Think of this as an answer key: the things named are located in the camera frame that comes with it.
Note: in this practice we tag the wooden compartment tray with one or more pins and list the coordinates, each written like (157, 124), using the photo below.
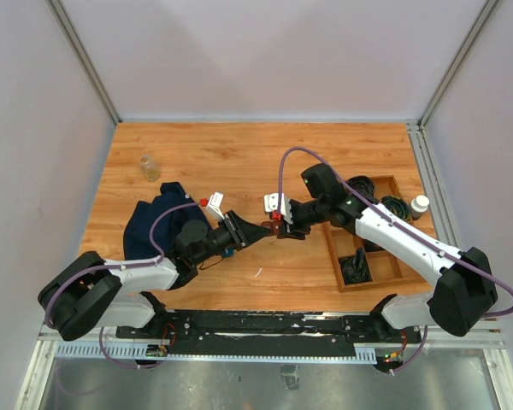
(361, 265)

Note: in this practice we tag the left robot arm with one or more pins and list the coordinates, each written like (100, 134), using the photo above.
(93, 292)

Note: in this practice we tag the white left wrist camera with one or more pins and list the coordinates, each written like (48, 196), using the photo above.
(212, 205)

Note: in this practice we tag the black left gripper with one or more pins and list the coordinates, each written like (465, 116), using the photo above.
(243, 232)

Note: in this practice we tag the clear pill bottle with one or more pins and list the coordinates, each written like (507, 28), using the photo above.
(150, 170)

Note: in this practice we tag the white pill bottle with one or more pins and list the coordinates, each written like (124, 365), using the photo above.
(419, 205)

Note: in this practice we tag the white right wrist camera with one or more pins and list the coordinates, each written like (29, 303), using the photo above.
(275, 205)

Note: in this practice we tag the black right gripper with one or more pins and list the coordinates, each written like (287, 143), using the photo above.
(295, 231)

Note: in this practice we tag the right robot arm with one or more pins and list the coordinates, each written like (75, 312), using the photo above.
(463, 288)

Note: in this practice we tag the teal pill organizer box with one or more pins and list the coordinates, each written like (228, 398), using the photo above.
(227, 253)

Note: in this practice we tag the red pill organizer box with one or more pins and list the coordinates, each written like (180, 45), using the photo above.
(276, 228)

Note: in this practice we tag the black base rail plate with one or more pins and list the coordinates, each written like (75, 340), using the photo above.
(268, 336)

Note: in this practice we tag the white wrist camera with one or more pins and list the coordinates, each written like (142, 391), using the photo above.
(275, 205)
(212, 205)

